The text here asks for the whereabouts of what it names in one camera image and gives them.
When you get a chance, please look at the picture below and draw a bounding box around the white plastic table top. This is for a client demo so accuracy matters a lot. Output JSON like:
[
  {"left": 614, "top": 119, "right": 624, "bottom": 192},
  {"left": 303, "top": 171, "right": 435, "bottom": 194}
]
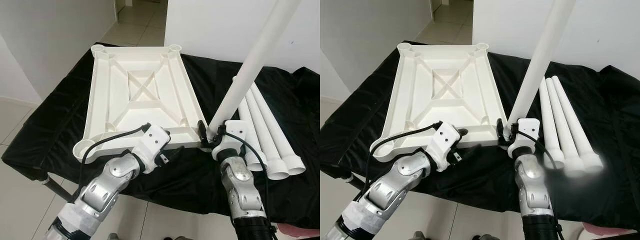
[
  {"left": 72, "top": 44, "right": 208, "bottom": 163},
  {"left": 372, "top": 41, "right": 511, "bottom": 163}
]

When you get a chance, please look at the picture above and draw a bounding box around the black metal table leg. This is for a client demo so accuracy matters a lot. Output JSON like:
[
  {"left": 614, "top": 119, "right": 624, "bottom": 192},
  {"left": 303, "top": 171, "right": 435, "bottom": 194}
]
[
  {"left": 37, "top": 170, "right": 68, "bottom": 196},
  {"left": 342, "top": 172, "right": 366, "bottom": 193}
]

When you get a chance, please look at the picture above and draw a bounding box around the pink cushion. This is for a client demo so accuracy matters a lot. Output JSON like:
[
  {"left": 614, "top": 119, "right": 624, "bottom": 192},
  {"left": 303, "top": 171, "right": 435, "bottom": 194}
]
[
  {"left": 582, "top": 222, "right": 636, "bottom": 240},
  {"left": 277, "top": 222, "right": 320, "bottom": 240}
]

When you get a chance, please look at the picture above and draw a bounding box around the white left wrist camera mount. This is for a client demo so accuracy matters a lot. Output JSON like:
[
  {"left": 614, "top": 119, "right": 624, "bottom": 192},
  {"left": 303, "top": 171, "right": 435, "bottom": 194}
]
[
  {"left": 429, "top": 122, "right": 462, "bottom": 171},
  {"left": 134, "top": 124, "right": 171, "bottom": 173}
]

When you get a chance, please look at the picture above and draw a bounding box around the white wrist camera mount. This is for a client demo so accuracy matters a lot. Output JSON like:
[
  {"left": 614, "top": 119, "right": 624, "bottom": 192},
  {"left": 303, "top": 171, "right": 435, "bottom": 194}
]
[
  {"left": 134, "top": 124, "right": 171, "bottom": 173},
  {"left": 212, "top": 119, "right": 249, "bottom": 161},
  {"left": 507, "top": 118, "right": 542, "bottom": 160},
  {"left": 429, "top": 122, "right": 462, "bottom": 171}
]

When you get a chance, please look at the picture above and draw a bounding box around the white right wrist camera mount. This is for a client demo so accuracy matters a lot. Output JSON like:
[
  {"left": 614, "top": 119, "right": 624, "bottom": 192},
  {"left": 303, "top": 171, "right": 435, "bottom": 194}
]
[
  {"left": 212, "top": 119, "right": 249, "bottom": 161},
  {"left": 507, "top": 118, "right": 542, "bottom": 160}
]

